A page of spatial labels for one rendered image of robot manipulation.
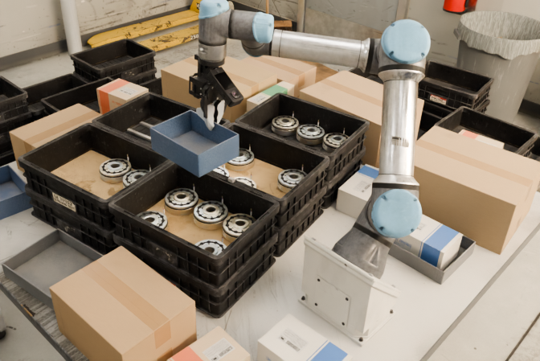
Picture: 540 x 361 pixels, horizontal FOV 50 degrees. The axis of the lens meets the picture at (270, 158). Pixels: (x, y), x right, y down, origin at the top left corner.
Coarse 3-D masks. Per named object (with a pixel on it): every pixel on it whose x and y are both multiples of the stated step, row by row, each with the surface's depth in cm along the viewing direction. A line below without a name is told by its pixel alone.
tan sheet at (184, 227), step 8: (200, 200) 184; (152, 208) 179; (160, 208) 180; (168, 216) 176; (176, 216) 176; (184, 216) 177; (192, 216) 177; (168, 224) 173; (176, 224) 173; (184, 224) 173; (192, 224) 174; (176, 232) 170; (184, 232) 170; (192, 232) 170; (200, 232) 171; (208, 232) 171; (216, 232) 171; (192, 240) 167; (200, 240) 168; (224, 240) 168
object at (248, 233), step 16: (208, 176) 178; (128, 192) 169; (256, 192) 171; (112, 208) 163; (272, 208) 165; (144, 224) 158; (256, 224) 159; (176, 240) 152; (240, 240) 153; (208, 256) 148; (224, 256) 148
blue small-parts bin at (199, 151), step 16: (192, 112) 169; (160, 128) 163; (176, 128) 168; (192, 128) 172; (224, 128) 162; (160, 144) 160; (176, 144) 154; (192, 144) 166; (208, 144) 166; (224, 144) 156; (176, 160) 157; (192, 160) 152; (208, 160) 153; (224, 160) 158
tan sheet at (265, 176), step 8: (256, 160) 204; (256, 168) 200; (264, 168) 200; (272, 168) 200; (232, 176) 196; (240, 176) 196; (248, 176) 196; (256, 176) 196; (264, 176) 196; (272, 176) 196; (256, 184) 192; (264, 184) 192; (272, 184) 192; (272, 192) 189; (280, 192) 189
